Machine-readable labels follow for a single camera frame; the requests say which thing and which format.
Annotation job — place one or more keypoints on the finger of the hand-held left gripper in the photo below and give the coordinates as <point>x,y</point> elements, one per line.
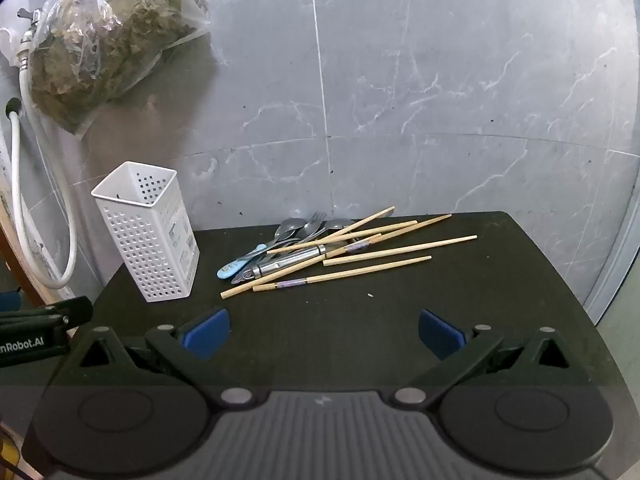
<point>75,310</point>
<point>10,301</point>

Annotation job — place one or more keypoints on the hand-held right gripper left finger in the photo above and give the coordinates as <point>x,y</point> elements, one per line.
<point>207,332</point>

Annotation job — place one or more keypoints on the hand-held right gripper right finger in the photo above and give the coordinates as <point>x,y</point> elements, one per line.
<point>440,332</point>

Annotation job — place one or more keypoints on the metal spoon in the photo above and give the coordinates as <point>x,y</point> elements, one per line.
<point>289,225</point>
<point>340,224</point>

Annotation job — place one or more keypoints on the clear bag of dried leaves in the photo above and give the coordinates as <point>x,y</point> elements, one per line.
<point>110,50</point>

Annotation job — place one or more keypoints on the metal wall faucet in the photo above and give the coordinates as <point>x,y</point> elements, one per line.
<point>30,17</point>

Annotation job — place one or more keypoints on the white perforated utensil holder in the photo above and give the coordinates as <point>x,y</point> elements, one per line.
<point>150,250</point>

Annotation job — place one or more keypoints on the stainless steel kitchen tool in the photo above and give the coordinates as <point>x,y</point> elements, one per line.
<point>280,262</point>

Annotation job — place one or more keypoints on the bundle of wooden chopsticks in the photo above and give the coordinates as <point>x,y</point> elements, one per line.
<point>400,248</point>

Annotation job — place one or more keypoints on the small white plastic bag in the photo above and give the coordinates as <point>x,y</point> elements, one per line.
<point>9,45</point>

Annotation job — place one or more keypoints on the metal fork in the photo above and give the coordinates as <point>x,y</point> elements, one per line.
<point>315,221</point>

